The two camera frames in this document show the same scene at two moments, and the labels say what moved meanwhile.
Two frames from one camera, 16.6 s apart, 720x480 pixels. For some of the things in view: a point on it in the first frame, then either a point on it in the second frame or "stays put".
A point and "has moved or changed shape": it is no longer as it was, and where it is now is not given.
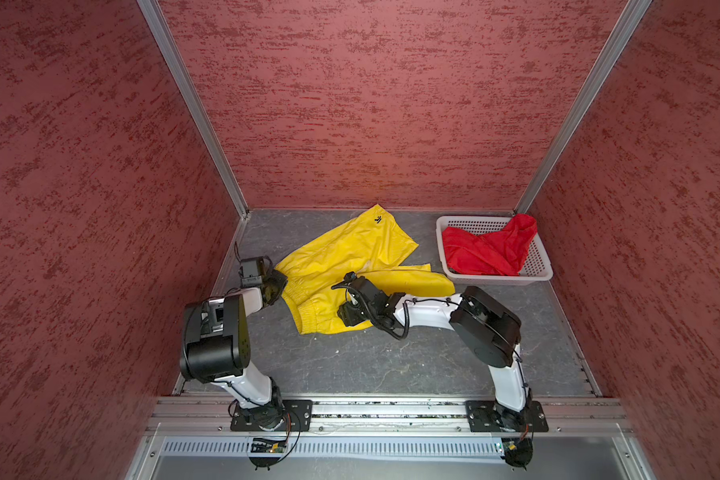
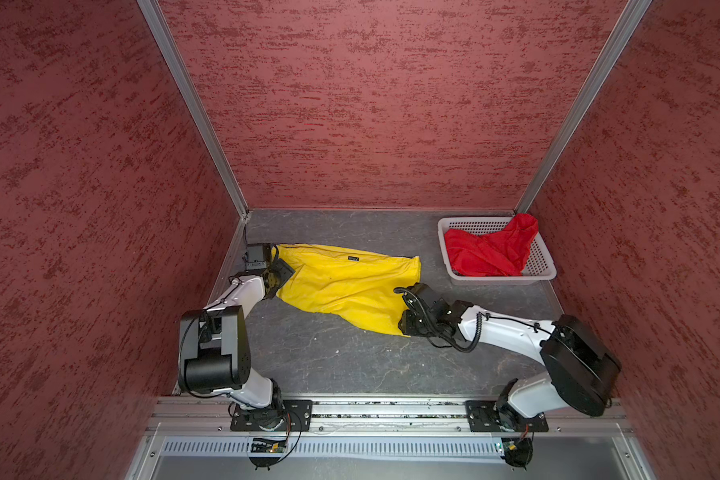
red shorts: [498, 252] stays put
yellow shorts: [371, 244] has moved or changed shape
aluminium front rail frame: [191, 438] stays put
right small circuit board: [518, 451] stays put
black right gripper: [348, 314] → [407, 325]
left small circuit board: [264, 445] stays put
